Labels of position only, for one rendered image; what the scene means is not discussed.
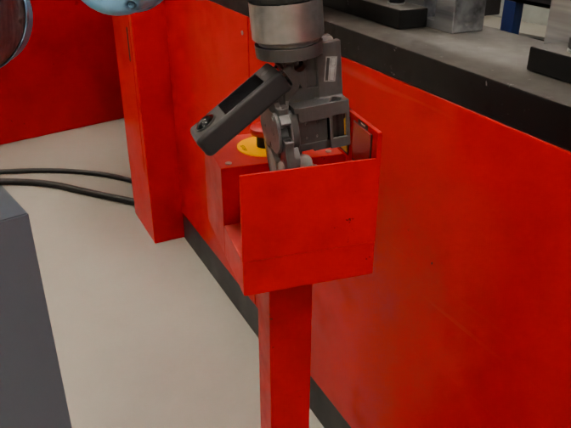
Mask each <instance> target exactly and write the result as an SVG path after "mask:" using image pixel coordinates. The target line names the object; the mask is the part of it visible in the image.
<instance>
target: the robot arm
mask: <svg viewBox="0 0 571 428"><path fill-rule="evenodd" d="M81 1H83V2H84V3H85V4H86V5H87V6H88V7H89V8H92V9H94V10H96V11H97V12H100V13H102V14H108V15H114V16H121V15H129V14H135V13H140V12H144V11H147V10H150V9H152V8H154V7H155V6H157V5H158V4H160V3H161V2H162V1H163V0H81ZM247 1H248V7H249V15H250V23H251V31H252V40H253V41H254V42H255V44H254V45H255V53H256V58H257V59H259V60H261V61H264V62H271V63H274V64H275V66H274V67H273V66H272V65H270V64H269V63H267V64H265V65H264V66H263V67H261V68H260V69H259V70H258V71H257V72H255V73H254V74H253V75H252V76H251V77H249V78H248V79H247V80H246V81H245V82H243V83H242V84H241V85H240V86H239V87H238V88H236V89H235V90H234V91H233V92H232V93H231V94H230V95H229V96H228V97H227V98H225V99H224V100H223V101H222V102H221V103H219V104H218V105H217V106H216V107H215V108H213V109H212V110H211V111H210V112H209V113H207V114H206V115H205V116H204V117H202V118H201V119H200V120H199V121H198V122H197V123H196V124H194V125H193V126H192V127H191V128H190V134H191V136H192V137H193V139H194V140H195V142H196V143H197V145H198V146H199V147H200V148H201V149H202V151H203V152H204V153H205V154H206V155H209V156H212V155H215V154H216V153H217V152H218V151H219V150H220V149H221V148H222V147H223V146H224V145H226V144H227V143H228V142H229V141H230V140H232V139H233V138H234V137H235V136H236V135H238V134H239V133H240V132H241V131H242V130H244V129H245V128H246V127H247V126H248V125H250V124H251V123H252V122H253V121H254V120H256V119H257V118H258V117H259V116H260V120H261V126H262V129H263V137H264V144H265V150H266V155H267V159H268V164H269V171H277V170H284V169H291V168H298V167H305V166H317V164H314V163H313V160H312V158H311V157H310V156H309V155H306V154H303V153H302V151H306V150H311V149H313V150H314V151H316V150H321V149H329V148H332V149H333V148H337V147H342V146H346V145H350V144H351V141H350V120H349V99H347V98H346V97H345V96H343V93H342V59H341V40H339V39H337V38H335V39H333V37H332V36H331V35H330V34H328V33H326V34H324V33H325V27H324V12H323V0H247ZM32 27H33V12H32V7H31V1H30V0H0V68H2V67H4V66H5V65H6V64H7V63H8V62H9V61H10V60H12V59H14V58H15V57H17V56H18V55H19V54H20V53H21V52H22V51H23V49H24V48H25V46H26V44H27V43H28V42H29V39H30V37H31V32H32ZM276 68H278V69H279V70H277V69H276ZM345 116H346V135H344V118H345Z"/></svg>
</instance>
